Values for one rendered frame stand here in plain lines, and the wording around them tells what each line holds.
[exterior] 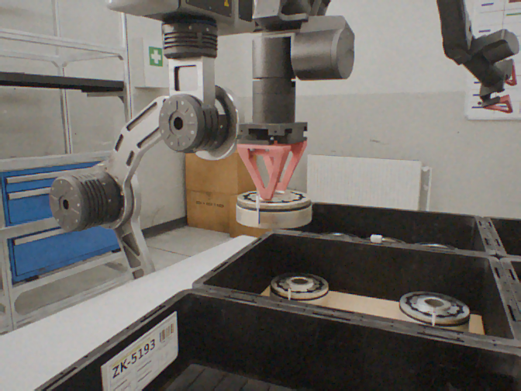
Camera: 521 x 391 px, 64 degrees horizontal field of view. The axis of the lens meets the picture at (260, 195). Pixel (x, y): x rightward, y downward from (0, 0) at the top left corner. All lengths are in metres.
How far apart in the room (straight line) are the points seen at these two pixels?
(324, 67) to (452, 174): 3.21
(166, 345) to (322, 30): 0.42
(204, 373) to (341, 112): 3.45
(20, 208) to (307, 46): 2.06
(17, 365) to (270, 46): 0.73
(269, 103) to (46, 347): 0.68
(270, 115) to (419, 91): 3.20
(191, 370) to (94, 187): 0.89
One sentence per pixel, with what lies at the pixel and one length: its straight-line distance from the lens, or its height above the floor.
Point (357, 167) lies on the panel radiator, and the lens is 3.75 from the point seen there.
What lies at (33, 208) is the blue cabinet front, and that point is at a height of 0.68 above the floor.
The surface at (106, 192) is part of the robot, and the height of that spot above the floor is 0.91.
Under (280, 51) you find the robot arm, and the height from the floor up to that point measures 1.23.
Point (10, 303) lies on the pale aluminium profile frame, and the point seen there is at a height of 0.23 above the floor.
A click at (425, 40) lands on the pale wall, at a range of 3.74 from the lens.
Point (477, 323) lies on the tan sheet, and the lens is 0.78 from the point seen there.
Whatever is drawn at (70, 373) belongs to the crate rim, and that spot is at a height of 0.93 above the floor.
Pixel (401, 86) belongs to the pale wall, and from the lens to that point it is 3.74.
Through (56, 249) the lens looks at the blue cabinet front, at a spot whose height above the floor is 0.43.
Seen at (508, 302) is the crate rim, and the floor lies 0.93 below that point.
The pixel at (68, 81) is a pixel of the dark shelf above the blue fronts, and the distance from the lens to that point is 2.55.
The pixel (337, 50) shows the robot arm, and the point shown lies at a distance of 0.50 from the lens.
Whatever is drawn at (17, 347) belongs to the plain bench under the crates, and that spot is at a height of 0.70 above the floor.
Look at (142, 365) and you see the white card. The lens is 0.51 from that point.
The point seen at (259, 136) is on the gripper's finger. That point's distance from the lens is 0.56.
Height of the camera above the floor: 1.16
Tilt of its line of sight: 11 degrees down
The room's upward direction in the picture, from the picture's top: straight up
